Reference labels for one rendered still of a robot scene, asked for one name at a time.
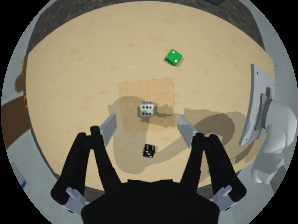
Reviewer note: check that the green die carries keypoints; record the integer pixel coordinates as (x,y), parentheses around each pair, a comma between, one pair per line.
(173,57)

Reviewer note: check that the tan square mat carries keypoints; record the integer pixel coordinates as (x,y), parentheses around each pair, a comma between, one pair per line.
(158,91)

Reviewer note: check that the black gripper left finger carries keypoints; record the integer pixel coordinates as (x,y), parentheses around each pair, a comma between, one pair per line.
(71,183)

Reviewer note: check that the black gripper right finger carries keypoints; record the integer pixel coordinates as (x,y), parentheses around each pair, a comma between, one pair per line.
(226,186)

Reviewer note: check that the white die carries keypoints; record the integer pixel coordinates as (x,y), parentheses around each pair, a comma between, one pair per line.
(147,109)

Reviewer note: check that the black die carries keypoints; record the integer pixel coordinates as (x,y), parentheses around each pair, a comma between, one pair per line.
(149,151)

